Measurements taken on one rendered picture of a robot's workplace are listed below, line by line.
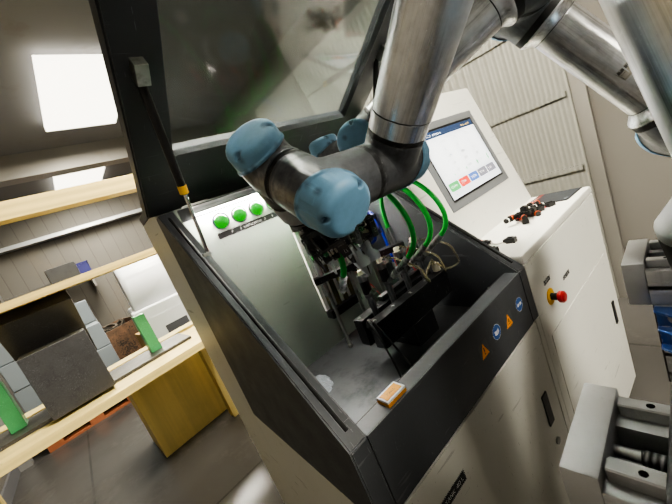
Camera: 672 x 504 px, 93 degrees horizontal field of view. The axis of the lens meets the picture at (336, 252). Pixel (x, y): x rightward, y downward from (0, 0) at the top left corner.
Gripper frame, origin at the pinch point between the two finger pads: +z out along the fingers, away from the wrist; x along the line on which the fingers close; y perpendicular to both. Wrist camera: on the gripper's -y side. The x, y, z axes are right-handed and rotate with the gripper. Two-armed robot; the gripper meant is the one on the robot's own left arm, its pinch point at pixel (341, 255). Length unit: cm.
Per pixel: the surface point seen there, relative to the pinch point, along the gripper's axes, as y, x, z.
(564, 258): 11, 59, 59
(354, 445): 31.8, -14.6, 0.7
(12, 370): -198, -332, 128
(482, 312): 19.7, 19.7, 23.9
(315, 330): -10, -24, 43
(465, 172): -34, 56, 49
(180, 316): -170, -176, 170
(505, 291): 16.7, 29.1, 30.9
